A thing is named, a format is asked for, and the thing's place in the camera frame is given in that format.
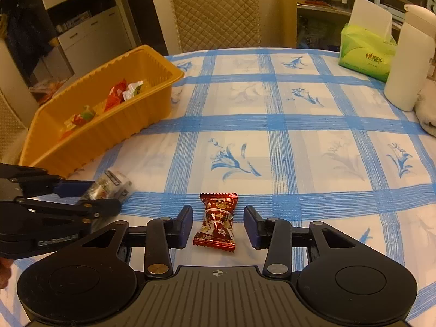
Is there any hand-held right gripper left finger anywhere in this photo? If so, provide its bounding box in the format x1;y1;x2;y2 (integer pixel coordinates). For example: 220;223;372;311
67;205;194;279

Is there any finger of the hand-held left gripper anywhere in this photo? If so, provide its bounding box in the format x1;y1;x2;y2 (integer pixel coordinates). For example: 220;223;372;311
14;195;122;222
0;163;96;198

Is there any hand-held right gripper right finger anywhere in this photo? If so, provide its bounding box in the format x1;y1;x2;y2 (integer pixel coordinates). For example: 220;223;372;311
243;205;369;278

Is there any dark clear snack packet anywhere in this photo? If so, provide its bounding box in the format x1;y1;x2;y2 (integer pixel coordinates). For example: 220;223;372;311
81;169;134;202

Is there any dark red candy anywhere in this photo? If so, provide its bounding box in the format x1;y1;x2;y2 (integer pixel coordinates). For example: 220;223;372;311
193;192;238;253

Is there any orange plastic tray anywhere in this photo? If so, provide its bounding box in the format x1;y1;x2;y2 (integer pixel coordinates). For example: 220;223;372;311
18;44;185;178

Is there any red packet with white print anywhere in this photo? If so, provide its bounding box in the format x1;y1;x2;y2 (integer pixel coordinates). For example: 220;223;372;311
104;78;128;111

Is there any silver white snack packet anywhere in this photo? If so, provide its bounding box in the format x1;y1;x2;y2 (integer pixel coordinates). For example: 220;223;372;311
122;80;144;101

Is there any person's left hand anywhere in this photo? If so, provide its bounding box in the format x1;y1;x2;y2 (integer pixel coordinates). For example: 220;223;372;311
0;258;15;290

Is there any blue checked tablecloth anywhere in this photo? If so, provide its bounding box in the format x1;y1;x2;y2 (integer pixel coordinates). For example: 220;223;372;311
0;47;436;327

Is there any chair with beige cloth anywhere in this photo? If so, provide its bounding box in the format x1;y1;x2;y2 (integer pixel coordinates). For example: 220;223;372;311
0;88;30;165

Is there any red plastic bag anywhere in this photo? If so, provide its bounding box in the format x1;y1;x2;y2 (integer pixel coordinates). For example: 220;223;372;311
29;78;69;103

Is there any white cabinet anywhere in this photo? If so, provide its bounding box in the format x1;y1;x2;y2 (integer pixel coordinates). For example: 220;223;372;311
44;0;137;86

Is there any dark cloth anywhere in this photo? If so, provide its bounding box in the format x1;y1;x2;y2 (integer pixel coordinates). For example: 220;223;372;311
6;4;57;76

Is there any dark wooden door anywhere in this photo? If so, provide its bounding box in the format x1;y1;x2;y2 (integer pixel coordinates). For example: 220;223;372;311
114;0;169;57

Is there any green tissue pack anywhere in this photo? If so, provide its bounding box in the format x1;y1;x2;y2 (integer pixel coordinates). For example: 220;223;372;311
338;0;398;83

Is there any grey cloth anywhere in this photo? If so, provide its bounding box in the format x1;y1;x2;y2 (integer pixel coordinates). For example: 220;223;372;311
413;78;436;137

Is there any quilted chair back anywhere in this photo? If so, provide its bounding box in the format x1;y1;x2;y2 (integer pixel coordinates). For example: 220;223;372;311
166;0;263;55

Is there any wooden shelf unit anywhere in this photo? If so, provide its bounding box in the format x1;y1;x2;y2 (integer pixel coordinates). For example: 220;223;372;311
277;0;376;50

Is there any white thermos bottle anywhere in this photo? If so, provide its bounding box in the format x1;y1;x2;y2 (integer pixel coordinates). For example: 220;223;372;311
384;4;436;111

